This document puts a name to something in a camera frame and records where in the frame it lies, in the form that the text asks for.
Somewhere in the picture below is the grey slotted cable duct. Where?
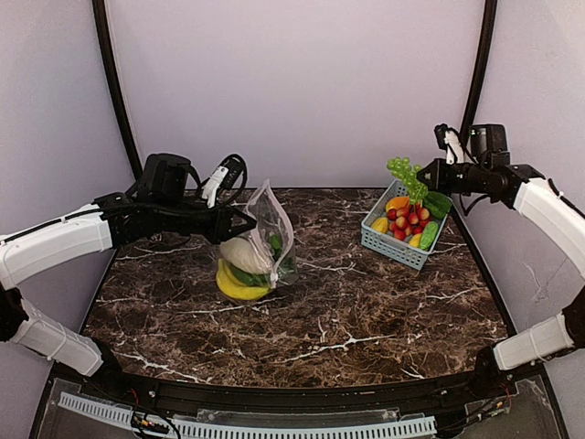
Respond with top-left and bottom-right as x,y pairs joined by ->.
58,392 -> 437,438

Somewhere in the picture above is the clear zip top bag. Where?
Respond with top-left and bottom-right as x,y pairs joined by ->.
216,180 -> 298,301

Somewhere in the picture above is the green toy grape bunch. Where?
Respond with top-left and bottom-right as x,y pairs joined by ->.
387,156 -> 429,205

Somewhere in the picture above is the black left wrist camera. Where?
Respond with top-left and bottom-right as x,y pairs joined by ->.
200,154 -> 248,209

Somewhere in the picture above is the blue plastic vegetable basket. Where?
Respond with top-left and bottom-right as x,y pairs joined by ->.
360,178 -> 453,273

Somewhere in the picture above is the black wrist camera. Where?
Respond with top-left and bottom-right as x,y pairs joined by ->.
433,123 -> 465,165
200,154 -> 248,209

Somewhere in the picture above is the green toy cabbage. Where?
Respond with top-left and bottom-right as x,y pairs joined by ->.
420,221 -> 440,251

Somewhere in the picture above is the black right frame post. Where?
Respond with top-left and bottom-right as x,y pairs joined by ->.
460,0 -> 498,145

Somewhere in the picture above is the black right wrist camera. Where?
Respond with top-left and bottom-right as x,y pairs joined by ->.
433,123 -> 465,165

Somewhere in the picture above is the dark green toy cucumber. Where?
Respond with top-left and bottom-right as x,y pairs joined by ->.
229,264 -> 271,286

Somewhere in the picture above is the yellow toy banana bunch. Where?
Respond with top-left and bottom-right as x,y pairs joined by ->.
216,259 -> 271,301

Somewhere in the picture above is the green toy okra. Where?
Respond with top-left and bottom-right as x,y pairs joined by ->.
269,233 -> 283,260

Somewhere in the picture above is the black frame post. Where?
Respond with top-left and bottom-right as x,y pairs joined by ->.
91,0 -> 143,179
460,0 -> 498,145

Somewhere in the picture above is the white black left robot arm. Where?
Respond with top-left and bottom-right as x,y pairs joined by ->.
1,153 -> 257,377

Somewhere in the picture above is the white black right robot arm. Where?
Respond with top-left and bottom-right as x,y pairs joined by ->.
417,123 -> 584,397

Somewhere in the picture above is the green toy bell pepper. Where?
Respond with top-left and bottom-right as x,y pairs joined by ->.
423,191 -> 452,220

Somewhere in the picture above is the yellow toy lemon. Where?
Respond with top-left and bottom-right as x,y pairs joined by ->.
371,217 -> 389,234

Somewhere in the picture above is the white toy radish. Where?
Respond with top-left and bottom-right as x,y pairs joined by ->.
219,237 -> 272,274

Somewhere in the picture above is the black left frame post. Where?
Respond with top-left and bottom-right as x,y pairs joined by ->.
91,0 -> 143,179

